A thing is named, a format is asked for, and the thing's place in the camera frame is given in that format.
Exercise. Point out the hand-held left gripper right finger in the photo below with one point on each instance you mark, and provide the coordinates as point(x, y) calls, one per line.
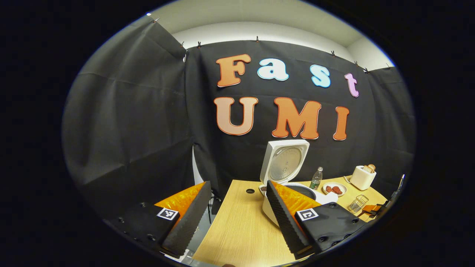
point(285, 222)

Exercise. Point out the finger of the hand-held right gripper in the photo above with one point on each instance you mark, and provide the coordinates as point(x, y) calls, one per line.
point(373, 210)

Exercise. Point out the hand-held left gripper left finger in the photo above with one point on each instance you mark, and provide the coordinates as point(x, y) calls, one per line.
point(189, 222)

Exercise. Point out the white rice cooker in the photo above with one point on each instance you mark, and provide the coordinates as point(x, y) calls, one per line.
point(284, 163)

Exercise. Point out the white toaster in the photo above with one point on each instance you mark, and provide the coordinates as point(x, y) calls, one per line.
point(362, 180)

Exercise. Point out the white plate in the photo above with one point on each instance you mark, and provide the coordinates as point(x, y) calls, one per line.
point(344, 188)

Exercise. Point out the small white dish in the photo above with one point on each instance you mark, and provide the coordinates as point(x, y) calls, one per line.
point(263, 189)

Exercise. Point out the red meat piece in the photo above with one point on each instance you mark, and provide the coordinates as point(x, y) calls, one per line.
point(328, 188)
point(337, 190)

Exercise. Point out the toast slice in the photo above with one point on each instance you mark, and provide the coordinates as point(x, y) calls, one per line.
point(368, 169)
point(372, 167)

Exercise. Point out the clear plastic water bottle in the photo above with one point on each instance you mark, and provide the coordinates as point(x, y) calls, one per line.
point(316, 181)

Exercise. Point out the black backdrop cloth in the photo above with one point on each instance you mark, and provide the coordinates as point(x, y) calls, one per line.
point(130, 111)

